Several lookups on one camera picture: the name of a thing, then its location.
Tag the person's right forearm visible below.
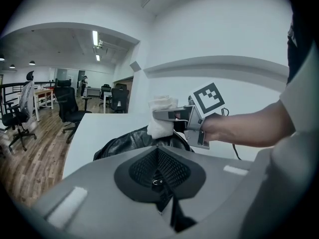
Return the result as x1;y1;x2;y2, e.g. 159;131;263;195
202;100;296;148

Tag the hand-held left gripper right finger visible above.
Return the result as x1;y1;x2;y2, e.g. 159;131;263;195
158;145;255;239

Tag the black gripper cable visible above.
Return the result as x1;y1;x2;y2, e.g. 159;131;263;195
220;107;243;161

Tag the plastic-covered office chair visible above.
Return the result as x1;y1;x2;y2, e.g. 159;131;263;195
18;70;35;124

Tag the person's black shirt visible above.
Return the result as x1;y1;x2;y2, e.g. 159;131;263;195
286;8;315;86

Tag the wooden-top white table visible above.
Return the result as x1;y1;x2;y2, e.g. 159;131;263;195
33;87;56;122

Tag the black office chair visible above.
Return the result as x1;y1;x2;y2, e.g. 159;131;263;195
110;83;130;114
99;84;112;108
1;101;37;152
54;78;93;144

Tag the black metal railing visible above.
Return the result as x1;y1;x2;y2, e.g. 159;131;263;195
0;81;57;114

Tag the white cloth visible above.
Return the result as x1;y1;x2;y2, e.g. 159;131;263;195
147;95;179;139

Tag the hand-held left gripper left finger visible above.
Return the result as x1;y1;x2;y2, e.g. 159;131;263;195
32;145;175;239

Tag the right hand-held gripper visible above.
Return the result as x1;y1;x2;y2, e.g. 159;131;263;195
152;83;225;150

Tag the black leather backpack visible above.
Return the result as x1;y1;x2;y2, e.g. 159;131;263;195
93;125;197;234

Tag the white desk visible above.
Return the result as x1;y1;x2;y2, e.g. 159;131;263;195
84;87;102;99
103;90;113;109

